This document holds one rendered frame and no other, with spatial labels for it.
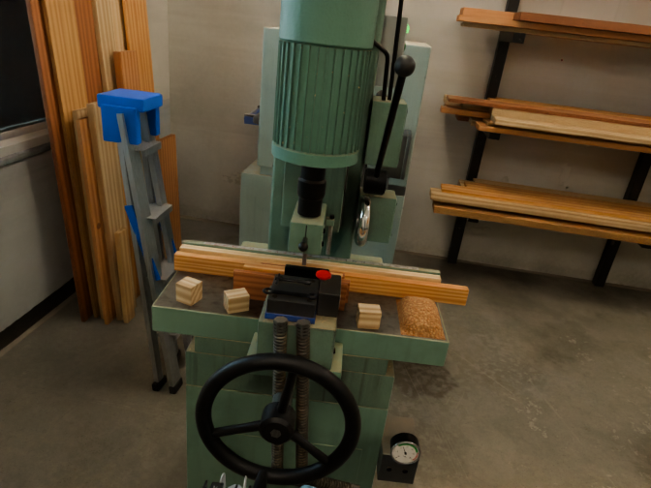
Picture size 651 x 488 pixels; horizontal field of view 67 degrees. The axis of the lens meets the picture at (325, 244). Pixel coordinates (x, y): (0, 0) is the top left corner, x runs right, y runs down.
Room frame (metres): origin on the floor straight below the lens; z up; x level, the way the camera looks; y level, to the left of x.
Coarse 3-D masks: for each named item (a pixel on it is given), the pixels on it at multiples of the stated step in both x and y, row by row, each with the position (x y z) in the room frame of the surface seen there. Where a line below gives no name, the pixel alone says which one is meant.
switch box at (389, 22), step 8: (392, 16) 1.26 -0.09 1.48; (384, 24) 1.26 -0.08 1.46; (392, 24) 1.26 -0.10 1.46; (384, 32) 1.26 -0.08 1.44; (392, 32) 1.26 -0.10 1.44; (400, 32) 1.26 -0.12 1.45; (384, 40) 1.26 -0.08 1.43; (392, 40) 1.26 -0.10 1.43; (400, 40) 1.26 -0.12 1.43; (392, 48) 1.26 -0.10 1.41; (400, 48) 1.26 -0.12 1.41; (384, 56) 1.26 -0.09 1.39; (384, 64) 1.26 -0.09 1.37; (376, 80) 1.26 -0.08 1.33
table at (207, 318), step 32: (224, 288) 0.93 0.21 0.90; (160, 320) 0.83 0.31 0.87; (192, 320) 0.83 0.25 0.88; (224, 320) 0.83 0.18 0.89; (256, 320) 0.83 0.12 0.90; (352, 320) 0.86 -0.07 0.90; (384, 320) 0.87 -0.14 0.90; (256, 352) 0.76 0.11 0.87; (352, 352) 0.82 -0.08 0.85; (384, 352) 0.82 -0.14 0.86; (416, 352) 0.82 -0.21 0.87
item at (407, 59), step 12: (396, 60) 0.87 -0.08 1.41; (408, 60) 0.86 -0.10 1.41; (396, 72) 0.87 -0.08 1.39; (408, 72) 0.86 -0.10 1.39; (396, 84) 0.90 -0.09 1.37; (396, 96) 0.91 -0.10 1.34; (396, 108) 0.94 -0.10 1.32; (384, 132) 1.00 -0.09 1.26; (384, 144) 1.01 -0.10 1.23; (384, 156) 1.05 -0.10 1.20; (372, 168) 1.13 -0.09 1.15; (372, 180) 1.10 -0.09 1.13; (384, 180) 1.10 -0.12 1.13; (372, 192) 1.11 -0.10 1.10; (384, 192) 1.11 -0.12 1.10
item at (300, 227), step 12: (324, 204) 1.07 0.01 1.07; (300, 216) 0.98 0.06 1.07; (324, 216) 1.00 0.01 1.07; (300, 228) 0.94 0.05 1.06; (312, 228) 0.94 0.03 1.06; (324, 228) 1.02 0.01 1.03; (300, 240) 0.94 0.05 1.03; (312, 240) 0.94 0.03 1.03; (300, 252) 0.94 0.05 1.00; (312, 252) 0.94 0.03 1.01
